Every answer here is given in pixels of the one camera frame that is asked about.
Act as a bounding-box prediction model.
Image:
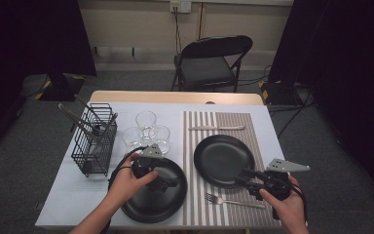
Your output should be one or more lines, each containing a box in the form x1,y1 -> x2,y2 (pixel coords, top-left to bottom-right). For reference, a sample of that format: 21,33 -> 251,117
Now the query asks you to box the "person's right hand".
259,176 -> 307,225

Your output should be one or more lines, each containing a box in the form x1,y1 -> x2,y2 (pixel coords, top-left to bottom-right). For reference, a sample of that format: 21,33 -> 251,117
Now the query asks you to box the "black wall cable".
173,6 -> 183,56

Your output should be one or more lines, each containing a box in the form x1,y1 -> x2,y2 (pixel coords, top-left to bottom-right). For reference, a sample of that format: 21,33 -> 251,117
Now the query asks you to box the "clear drinking glass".
149,125 -> 171,154
122,126 -> 145,154
135,110 -> 158,140

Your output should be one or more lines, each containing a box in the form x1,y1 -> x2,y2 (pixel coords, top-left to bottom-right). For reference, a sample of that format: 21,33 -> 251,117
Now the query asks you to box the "steel fork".
205,193 -> 267,210

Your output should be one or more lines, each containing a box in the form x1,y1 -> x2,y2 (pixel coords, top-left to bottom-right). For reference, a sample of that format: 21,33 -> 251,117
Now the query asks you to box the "steel knife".
188,125 -> 246,132

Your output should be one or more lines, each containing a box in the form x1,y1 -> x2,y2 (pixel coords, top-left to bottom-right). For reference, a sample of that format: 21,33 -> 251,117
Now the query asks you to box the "left hand-held gripper cable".
106,145 -> 149,234

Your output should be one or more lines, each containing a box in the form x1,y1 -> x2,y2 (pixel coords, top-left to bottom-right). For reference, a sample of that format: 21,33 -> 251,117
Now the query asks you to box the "person's left hand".
108,152 -> 160,210

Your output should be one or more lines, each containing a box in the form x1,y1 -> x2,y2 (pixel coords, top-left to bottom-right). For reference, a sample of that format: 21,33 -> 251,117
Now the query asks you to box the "striped placemat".
182,110 -> 281,227

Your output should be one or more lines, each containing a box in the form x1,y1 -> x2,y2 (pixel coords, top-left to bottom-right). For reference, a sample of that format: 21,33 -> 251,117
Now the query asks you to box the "black plate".
193,135 -> 256,189
120,157 -> 188,224

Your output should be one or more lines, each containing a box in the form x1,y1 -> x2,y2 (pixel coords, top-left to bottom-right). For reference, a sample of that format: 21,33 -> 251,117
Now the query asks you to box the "steel cutlery piece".
92,112 -> 119,155
57,102 -> 98,137
73,94 -> 106,130

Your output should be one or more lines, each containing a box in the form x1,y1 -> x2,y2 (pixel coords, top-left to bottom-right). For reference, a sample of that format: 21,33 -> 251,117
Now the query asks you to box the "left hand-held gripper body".
131,143 -> 166,179

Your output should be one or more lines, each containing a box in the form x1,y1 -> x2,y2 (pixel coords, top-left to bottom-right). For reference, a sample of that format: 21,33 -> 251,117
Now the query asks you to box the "black curtain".
0,0 -> 97,164
267,0 -> 374,209

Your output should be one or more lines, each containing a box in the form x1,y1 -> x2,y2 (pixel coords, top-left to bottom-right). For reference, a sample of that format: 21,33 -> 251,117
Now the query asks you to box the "black folding chair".
170,34 -> 254,94

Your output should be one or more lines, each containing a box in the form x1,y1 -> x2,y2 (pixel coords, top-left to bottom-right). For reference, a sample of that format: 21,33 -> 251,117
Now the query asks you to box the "beige wall conduit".
198,2 -> 206,41

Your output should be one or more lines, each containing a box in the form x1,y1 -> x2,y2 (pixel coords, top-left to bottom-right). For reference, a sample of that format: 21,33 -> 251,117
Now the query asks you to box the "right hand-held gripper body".
256,158 -> 311,201

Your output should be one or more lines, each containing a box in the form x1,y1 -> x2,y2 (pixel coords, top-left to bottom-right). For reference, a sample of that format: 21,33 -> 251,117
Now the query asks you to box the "black floor cable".
267,87 -> 318,139

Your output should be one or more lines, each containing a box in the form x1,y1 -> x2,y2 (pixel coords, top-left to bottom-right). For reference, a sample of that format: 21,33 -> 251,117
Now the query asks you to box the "black wire cutlery basket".
71,102 -> 119,178

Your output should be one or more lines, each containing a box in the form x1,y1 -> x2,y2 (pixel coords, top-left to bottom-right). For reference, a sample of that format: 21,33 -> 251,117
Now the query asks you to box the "white wall outlet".
169,0 -> 193,14

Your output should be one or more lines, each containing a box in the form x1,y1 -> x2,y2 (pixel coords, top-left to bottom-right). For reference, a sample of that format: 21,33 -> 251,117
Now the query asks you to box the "black stand base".
38,71 -> 87,102
258,79 -> 304,105

